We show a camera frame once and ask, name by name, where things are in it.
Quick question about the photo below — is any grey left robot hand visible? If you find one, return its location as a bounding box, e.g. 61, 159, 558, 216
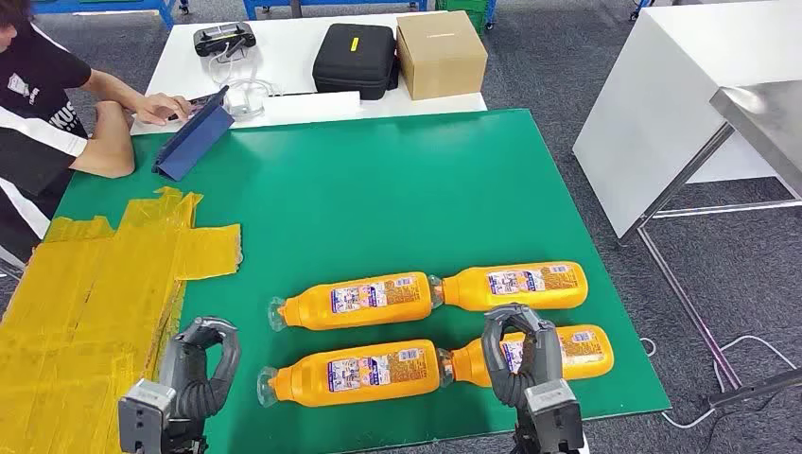
156, 316, 243, 423

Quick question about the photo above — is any person's left hand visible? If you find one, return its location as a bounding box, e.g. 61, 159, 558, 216
134, 92, 193, 127

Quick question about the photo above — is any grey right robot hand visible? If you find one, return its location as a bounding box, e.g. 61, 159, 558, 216
480, 304, 565, 410

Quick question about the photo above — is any orange detergent bottle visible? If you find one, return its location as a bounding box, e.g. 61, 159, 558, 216
256, 339, 444, 410
438, 323, 616, 388
268, 272, 440, 332
428, 261, 590, 313

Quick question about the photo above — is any smartphone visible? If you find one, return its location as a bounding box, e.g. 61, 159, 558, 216
167, 94, 218, 121

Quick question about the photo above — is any tablet in blue case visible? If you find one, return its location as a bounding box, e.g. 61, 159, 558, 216
151, 85, 235, 183

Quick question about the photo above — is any white power adapter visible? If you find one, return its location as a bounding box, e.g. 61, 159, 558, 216
224, 87, 253, 120

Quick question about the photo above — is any black handheld controller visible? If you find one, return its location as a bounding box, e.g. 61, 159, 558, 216
192, 22, 257, 59

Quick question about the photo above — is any person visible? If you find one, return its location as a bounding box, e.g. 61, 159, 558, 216
0, 0, 194, 265

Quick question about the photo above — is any black carry case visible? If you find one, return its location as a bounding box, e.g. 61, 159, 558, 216
311, 23, 401, 101

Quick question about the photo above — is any green table mat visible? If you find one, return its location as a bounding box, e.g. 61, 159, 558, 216
53, 108, 672, 454

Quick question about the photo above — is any cardboard box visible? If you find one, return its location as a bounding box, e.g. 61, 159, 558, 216
395, 10, 489, 101

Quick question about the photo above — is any large white table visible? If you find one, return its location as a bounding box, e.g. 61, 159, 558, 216
571, 0, 802, 240

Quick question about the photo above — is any green plastic crate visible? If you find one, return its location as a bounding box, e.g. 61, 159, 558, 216
435, 0, 490, 32

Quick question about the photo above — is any stainless steel table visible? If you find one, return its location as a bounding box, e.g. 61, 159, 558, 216
617, 79, 802, 411

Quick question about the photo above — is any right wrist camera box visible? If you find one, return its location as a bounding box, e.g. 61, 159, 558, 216
523, 378, 585, 454

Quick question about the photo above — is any white charger cable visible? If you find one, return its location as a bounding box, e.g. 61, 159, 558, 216
207, 40, 283, 103

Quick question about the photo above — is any white floor cable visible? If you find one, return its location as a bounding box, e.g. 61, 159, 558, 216
638, 335, 800, 431

